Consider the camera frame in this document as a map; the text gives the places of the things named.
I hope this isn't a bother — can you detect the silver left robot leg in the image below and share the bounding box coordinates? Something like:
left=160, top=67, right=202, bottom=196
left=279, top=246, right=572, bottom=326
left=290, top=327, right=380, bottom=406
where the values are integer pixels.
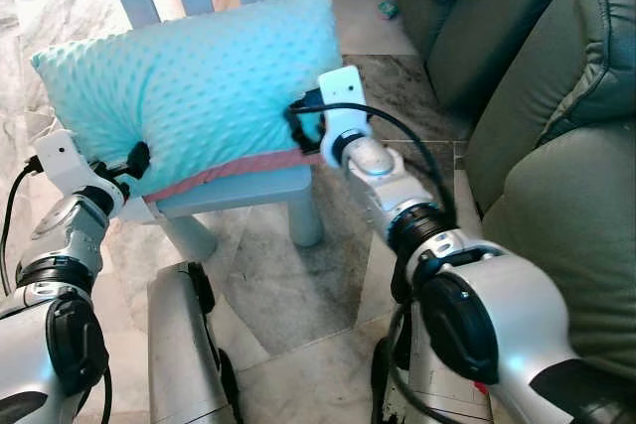
left=146, top=261, right=245, bottom=424

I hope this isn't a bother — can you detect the light blue child chair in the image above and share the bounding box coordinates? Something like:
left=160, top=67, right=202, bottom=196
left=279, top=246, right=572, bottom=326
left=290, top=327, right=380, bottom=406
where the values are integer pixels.
left=48, top=0, right=329, bottom=262

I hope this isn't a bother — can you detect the silver robot leg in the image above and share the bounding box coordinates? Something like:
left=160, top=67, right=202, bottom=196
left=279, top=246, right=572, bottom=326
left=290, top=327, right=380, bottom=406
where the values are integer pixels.
left=146, top=261, right=245, bottom=424
left=370, top=300, right=498, bottom=424

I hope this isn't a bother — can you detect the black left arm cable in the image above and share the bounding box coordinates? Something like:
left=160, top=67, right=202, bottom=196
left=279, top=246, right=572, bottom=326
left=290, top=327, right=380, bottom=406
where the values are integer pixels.
left=0, top=154, right=43, bottom=298

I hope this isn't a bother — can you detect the teal dotted minky pillow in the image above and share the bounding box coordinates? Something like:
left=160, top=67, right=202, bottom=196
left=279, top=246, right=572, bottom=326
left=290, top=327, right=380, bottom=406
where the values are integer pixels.
left=30, top=0, right=345, bottom=203

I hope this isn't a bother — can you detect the silver right robot leg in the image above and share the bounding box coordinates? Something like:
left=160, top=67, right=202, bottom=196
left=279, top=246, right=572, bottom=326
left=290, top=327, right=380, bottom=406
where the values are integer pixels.
left=370, top=300, right=498, bottom=424

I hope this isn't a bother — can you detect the dark green leather armchair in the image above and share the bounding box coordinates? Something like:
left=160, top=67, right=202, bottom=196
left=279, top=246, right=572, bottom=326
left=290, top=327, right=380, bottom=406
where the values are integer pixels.
left=380, top=0, right=589, bottom=119

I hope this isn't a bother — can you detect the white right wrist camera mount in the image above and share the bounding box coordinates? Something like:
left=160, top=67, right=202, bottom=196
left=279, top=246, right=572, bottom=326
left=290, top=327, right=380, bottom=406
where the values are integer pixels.
left=318, top=65, right=375, bottom=163

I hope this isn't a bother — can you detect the dark green leather sofa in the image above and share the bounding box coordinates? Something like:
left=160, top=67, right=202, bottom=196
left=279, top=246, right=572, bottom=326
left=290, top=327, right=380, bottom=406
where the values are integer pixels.
left=465, top=0, right=636, bottom=380

